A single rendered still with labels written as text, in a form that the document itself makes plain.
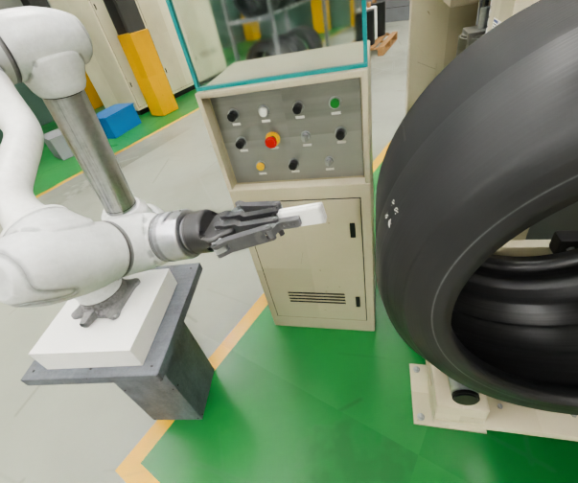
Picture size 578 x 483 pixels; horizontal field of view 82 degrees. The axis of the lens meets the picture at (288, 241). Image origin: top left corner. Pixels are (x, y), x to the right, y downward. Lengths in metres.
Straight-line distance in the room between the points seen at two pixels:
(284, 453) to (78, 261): 1.29
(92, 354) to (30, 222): 0.74
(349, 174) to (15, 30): 0.97
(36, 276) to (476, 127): 0.52
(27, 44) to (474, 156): 0.91
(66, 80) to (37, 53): 0.07
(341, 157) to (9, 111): 0.90
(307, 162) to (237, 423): 1.19
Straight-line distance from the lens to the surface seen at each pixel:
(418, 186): 0.38
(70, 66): 1.03
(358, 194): 1.24
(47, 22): 1.03
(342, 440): 1.62
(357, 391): 1.69
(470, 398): 0.70
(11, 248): 0.52
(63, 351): 1.30
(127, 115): 6.14
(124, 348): 1.17
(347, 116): 1.16
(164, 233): 0.58
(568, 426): 0.86
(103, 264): 0.55
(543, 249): 0.94
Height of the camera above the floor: 1.53
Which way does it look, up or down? 39 degrees down
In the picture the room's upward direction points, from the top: 14 degrees counter-clockwise
